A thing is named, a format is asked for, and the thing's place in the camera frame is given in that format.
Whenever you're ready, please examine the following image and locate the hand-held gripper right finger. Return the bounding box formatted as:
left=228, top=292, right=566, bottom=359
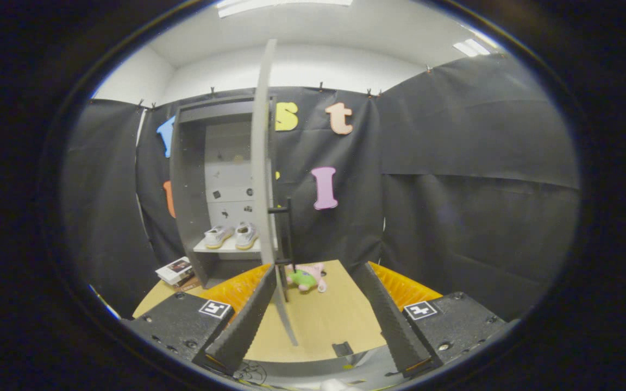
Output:
left=358, top=262, right=510, bottom=379

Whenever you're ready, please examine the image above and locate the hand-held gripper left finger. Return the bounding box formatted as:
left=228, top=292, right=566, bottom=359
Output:
left=122, top=264, right=278, bottom=376

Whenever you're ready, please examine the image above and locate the white shoe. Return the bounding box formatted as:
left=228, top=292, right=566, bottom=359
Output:
left=204, top=225, right=235, bottom=250
left=235, top=222, right=259, bottom=250

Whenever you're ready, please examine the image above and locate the black door handle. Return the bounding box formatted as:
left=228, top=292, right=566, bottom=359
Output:
left=268, top=197, right=296, bottom=302

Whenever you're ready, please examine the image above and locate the grey shoe cabinet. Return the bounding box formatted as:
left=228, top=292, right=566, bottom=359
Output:
left=170, top=95, right=278, bottom=289

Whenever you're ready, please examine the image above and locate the green and pink plush toy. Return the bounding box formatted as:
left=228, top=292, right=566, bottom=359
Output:
left=286, top=263, right=328, bottom=294

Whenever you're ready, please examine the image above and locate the white book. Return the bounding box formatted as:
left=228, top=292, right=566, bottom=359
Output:
left=155, top=257, right=194, bottom=286

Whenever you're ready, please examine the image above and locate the black backdrop cloth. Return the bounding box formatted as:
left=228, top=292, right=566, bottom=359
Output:
left=62, top=54, right=581, bottom=321

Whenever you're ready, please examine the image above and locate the short ceiling light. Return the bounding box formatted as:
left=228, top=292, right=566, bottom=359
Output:
left=453, top=38, right=492, bottom=58

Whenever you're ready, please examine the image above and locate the long ceiling light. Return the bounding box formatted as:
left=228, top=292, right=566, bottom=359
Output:
left=216, top=0, right=354, bottom=18

